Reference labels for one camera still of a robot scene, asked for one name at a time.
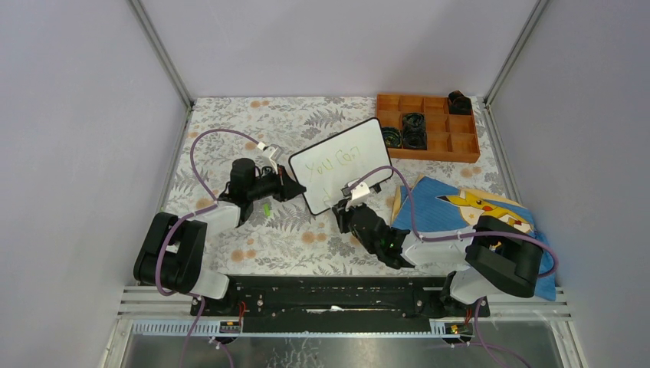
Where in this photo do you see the black item in tray corner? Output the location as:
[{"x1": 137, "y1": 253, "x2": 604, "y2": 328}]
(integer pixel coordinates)
[{"x1": 448, "y1": 90, "x2": 473, "y2": 116}]

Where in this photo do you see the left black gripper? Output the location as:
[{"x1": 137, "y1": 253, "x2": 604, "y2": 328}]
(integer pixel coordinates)
[{"x1": 248, "y1": 163, "x2": 307, "y2": 202}]

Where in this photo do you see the aluminium frame post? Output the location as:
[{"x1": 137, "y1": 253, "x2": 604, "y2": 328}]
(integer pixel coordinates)
[
  {"x1": 483, "y1": 0, "x2": 551, "y2": 107},
  {"x1": 126, "y1": 0, "x2": 193, "y2": 110}
]

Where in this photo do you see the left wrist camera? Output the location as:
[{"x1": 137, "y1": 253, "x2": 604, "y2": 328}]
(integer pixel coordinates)
[{"x1": 256, "y1": 141, "x2": 283, "y2": 173}]

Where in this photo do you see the small whiteboard black frame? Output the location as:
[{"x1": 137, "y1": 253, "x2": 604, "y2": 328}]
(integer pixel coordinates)
[{"x1": 288, "y1": 117, "x2": 392, "y2": 215}]

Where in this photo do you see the right aluminium frame post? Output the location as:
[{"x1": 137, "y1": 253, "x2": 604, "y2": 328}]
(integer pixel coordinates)
[{"x1": 483, "y1": 0, "x2": 551, "y2": 107}]

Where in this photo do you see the left aluminium frame post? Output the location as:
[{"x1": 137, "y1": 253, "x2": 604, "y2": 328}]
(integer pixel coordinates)
[{"x1": 126, "y1": 0, "x2": 193, "y2": 110}]

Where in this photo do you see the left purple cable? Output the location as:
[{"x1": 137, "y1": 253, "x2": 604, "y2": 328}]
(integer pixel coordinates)
[{"x1": 154, "y1": 128, "x2": 262, "y2": 368}]

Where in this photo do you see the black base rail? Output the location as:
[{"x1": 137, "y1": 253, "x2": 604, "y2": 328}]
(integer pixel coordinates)
[{"x1": 183, "y1": 276, "x2": 491, "y2": 334}]

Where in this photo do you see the black item in tray left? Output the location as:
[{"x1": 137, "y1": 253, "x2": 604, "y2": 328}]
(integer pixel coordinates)
[{"x1": 381, "y1": 126, "x2": 402, "y2": 149}]

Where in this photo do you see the black item in tray middle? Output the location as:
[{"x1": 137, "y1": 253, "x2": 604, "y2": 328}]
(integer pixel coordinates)
[{"x1": 402, "y1": 113, "x2": 427, "y2": 150}]

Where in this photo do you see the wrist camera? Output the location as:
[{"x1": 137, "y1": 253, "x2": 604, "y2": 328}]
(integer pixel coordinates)
[
  {"x1": 256, "y1": 141, "x2": 283, "y2": 173},
  {"x1": 341, "y1": 181, "x2": 371, "y2": 209}
]

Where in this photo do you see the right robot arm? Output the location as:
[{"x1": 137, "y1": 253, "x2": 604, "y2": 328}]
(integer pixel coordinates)
[{"x1": 332, "y1": 201, "x2": 543, "y2": 318}]

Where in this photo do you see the orange compartment tray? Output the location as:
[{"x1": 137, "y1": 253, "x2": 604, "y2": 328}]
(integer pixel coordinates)
[{"x1": 376, "y1": 94, "x2": 481, "y2": 163}]

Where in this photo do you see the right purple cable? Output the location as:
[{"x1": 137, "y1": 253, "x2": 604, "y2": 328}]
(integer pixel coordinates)
[{"x1": 350, "y1": 165, "x2": 560, "y2": 368}]

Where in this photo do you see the blue pikachu cloth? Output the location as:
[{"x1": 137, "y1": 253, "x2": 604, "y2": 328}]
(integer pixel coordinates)
[{"x1": 392, "y1": 176, "x2": 556, "y2": 301}]

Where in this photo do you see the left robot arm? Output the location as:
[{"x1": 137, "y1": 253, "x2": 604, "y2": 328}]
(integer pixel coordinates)
[{"x1": 133, "y1": 158, "x2": 307, "y2": 315}]

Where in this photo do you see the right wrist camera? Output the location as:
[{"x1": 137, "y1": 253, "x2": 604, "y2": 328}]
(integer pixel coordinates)
[{"x1": 341, "y1": 181, "x2": 371, "y2": 209}]

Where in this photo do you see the purple cable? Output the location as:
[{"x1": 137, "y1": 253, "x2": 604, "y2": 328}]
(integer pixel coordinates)
[
  {"x1": 350, "y1": 165, "x2": 560, "y2": 368},
  {"x1": 154, "y1": 128, "x2": 262, "y2": 368}
]

